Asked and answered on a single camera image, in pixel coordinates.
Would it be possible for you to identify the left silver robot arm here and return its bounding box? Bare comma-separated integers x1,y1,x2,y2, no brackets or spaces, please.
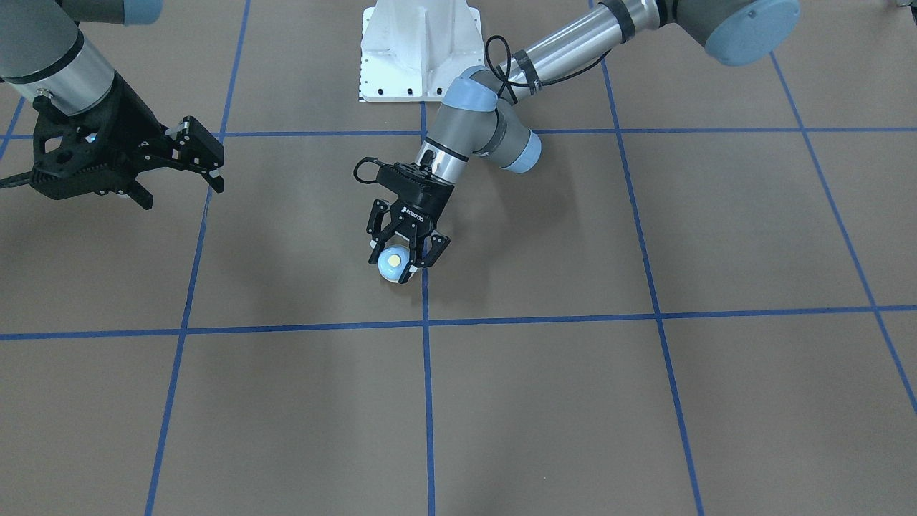
366,1,800,284

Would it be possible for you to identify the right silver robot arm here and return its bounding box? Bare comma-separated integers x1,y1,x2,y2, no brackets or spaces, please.
1,1,225,210

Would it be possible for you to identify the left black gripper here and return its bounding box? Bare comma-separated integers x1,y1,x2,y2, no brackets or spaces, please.
366,163,455,279

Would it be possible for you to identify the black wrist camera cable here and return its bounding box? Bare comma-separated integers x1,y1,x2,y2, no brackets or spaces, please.
353,34,610,183

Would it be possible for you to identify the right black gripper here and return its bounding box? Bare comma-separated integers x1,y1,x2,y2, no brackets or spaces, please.
89,73,225,210

